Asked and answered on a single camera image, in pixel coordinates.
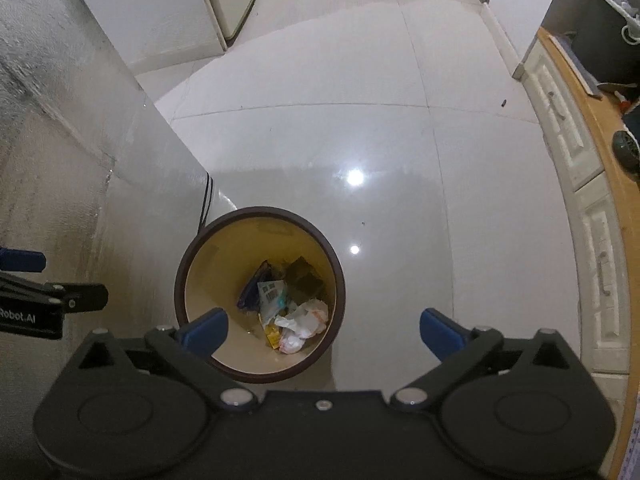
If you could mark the white perforated strip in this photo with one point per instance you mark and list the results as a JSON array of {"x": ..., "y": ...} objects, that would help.
[{"x": 632, "y": 445}]

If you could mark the black desk mat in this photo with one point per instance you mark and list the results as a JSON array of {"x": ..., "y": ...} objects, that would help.
[{"x": 632, "y": 121}]

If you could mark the black waste bin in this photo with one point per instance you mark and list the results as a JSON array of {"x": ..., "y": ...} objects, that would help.
[{"x": 605, "y": 50}]

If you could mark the white labelled packet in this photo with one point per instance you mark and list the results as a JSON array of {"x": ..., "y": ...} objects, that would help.
[{"x": 271, "y": 292}]

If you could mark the grey flat board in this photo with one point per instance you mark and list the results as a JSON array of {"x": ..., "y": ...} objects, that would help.
[{"x": 575, "y": 62}]

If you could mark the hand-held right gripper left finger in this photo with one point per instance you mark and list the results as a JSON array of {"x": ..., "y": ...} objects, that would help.
[{"x": 205, "y": 332}]

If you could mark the silver foil insulated box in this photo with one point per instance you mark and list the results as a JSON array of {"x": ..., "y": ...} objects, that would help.
[{"x": 75, "y": 135}]

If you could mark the white crumpled tissue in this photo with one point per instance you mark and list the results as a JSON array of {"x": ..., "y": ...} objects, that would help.
[{"x": 292, "y": 342}]

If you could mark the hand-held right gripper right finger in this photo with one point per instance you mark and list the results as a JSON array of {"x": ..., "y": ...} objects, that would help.
[{"x": 440, "y": 332}]

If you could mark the small round dark object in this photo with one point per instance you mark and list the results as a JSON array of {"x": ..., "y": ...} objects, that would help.
[{"x": 627, "y": 147}]

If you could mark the white cabinet drawer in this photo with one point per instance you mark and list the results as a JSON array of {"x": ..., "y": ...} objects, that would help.
[
  {"x": 600, "y": 280},
  {"x": 565, "y": 125}
]

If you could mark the dark brown box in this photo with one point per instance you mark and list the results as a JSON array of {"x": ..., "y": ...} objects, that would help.
[{"x": 302, "y": 277}]

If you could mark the wooden counter with white drawers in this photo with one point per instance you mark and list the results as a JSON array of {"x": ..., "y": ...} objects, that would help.
[{"x": 625, "y": 240}]

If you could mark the white crumpled plastic bag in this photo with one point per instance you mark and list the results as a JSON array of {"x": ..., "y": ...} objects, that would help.
[{"x": 310, "y": 312}]

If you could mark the yellow trash bin brown rim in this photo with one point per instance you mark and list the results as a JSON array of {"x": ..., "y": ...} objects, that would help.
[{"x": 220, "y": 260}]

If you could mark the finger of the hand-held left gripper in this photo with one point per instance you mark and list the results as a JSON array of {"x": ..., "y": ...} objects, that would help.
[
  {"x": 85, "y": 297},
  {"x": 22, "y": 260}
]

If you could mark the yellow wrapper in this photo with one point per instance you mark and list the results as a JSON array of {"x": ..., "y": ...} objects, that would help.
[{"x": 272, "y": 335}]

